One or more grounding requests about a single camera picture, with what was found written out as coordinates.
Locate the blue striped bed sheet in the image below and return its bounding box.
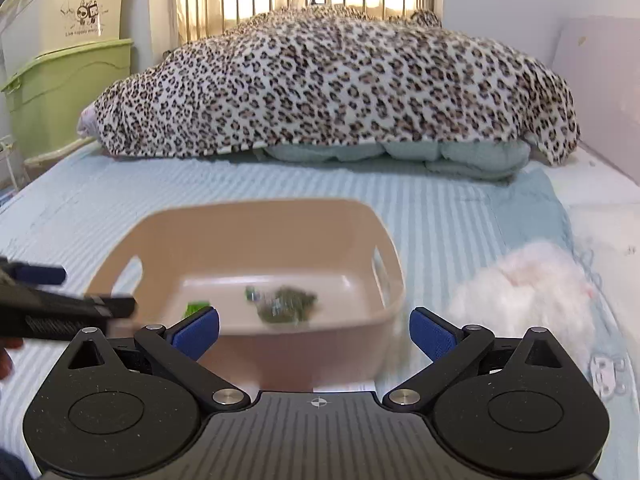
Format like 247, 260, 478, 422
0, 146, 640, 480

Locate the light green folded quilt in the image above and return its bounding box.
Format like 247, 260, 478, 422
255, 140, 530, 181

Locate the pale pink headboard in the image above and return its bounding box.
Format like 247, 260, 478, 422
552, 16, 640, 181

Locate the cream plastic storage bin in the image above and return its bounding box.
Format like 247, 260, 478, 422
1, 0, 122, 78

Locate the white cartoon pillow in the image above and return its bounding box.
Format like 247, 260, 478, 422
541, 146, 640, 411

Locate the green snack wrapper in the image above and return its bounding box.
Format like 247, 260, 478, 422
183, 301, 210, 318

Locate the white fluffy plush toy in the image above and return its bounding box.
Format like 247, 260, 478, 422
446, 240, 596, 370

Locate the dark green seaweed packet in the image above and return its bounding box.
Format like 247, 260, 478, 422
245, 286, 318, 324

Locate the green plastic storage bin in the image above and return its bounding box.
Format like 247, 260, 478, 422
1, 39, 134, 160

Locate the beige plastic storage basket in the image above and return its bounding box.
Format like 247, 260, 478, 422
88, 198, 406, 391

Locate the leopard print blanket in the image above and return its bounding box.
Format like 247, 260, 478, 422
93, 6, 580, 166

